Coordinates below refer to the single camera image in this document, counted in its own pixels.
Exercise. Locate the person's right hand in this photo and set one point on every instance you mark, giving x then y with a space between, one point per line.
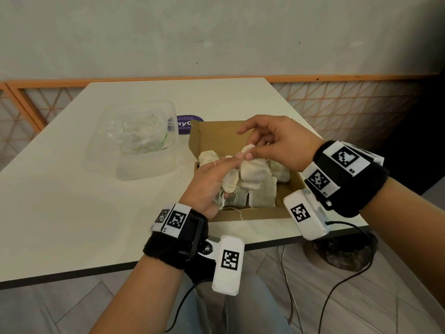
288 142

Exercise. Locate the person's left hand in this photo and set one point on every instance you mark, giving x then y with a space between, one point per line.
205 184

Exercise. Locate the bunch of tea bags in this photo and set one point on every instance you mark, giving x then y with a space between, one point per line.
208 157

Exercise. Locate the brown paper box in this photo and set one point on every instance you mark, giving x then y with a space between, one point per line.
215 135

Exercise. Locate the rows of packed tea bags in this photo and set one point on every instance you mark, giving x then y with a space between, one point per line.
264 194

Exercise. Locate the clear plastic container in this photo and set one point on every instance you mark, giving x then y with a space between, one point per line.
104 156

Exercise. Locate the person's right forearm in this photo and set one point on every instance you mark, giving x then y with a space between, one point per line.
406 233

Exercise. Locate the person's left forearm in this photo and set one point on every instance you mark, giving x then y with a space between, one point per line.
139 299

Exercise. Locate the round purple sticker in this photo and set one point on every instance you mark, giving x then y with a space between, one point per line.
189 118

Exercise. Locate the orange lattice fence panel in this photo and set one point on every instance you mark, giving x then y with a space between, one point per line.
347 104
14 121

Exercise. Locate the black marker wristband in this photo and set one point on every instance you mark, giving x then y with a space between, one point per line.
365 191
163 250

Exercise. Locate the dark grey floor object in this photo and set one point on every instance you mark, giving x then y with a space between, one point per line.
347 253

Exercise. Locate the grey trousers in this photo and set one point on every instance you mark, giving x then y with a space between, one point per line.
257 306

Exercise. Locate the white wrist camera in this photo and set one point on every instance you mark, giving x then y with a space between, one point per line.
313 229
226 285

